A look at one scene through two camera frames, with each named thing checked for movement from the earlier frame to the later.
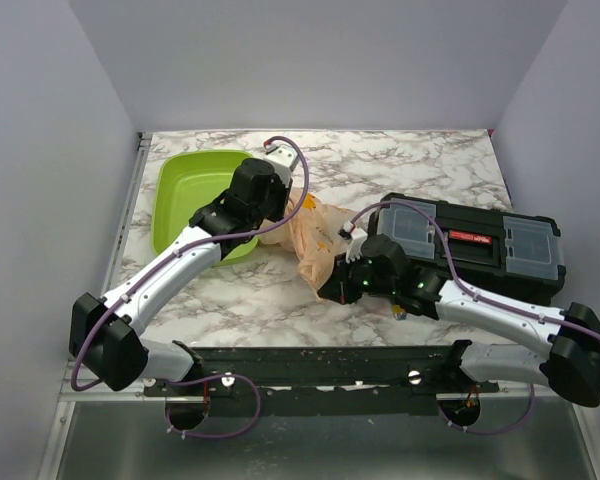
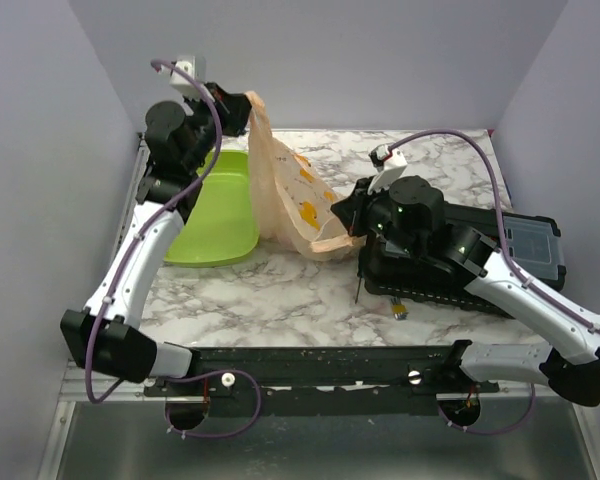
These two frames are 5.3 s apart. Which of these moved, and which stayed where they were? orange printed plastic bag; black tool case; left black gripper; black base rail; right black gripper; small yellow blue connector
Moved: orange printed plastic bag; left black gripper; right black gripper
Stayed: black tool case; black base rail; small yellow blue connector
